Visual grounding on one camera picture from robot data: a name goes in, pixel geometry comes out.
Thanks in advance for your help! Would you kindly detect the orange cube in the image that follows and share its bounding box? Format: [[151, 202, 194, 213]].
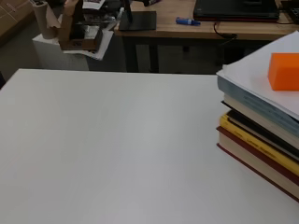
[[267, 52, 299, 91]]

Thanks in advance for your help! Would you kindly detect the black stand with base plate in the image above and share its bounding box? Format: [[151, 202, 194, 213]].
[[118, 0, 157, 32]]

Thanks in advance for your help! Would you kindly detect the white thick book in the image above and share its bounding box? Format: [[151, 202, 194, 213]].
[[215, 30, 299, 138]]

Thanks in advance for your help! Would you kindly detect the black desk cable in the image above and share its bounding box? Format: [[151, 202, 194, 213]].
[[213, 21, 238, 40]]

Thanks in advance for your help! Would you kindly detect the white pedestal box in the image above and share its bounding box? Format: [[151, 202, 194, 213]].
[[32, 29, 115, 72]]

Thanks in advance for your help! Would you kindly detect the red book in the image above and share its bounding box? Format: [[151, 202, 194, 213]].
[[216, 125, 299, 203]]

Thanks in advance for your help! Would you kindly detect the black laptop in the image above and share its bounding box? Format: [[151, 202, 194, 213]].
[[192, 0, 280, 22]]

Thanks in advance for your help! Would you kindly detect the yellow book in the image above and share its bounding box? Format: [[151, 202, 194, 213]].
[[219, 114, 299, 177]]

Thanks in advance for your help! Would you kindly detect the flat cardboard sheet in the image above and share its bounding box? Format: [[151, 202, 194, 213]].
[[0, 0, 34, 38]]

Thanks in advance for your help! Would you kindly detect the wooden desk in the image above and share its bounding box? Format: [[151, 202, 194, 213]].
[[113, 0, 299, 74]]

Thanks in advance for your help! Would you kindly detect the black book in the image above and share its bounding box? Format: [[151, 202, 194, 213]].
[[222, 92, 299, 150]]

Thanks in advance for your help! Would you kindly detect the brown cardboard box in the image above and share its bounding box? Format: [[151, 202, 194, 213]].
[[57, 0, 104, 51]]

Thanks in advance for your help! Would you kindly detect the blue marker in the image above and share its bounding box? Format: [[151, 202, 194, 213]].
[[175, 17, 202, 27]]

